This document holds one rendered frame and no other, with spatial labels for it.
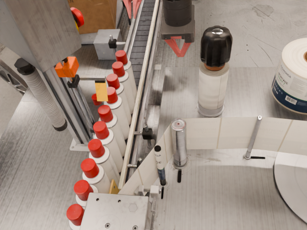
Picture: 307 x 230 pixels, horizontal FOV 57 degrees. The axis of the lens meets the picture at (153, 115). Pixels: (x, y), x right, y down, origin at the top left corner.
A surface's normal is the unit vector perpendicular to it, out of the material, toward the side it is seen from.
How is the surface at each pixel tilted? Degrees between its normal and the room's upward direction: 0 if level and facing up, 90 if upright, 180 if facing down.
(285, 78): 90
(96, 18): 90
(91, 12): 90
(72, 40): 90
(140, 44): 0
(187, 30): 2
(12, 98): 0
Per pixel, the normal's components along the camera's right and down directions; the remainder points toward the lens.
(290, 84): -0.82, 0.49
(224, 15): -0.10, -0.63
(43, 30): 0.75, 0.47
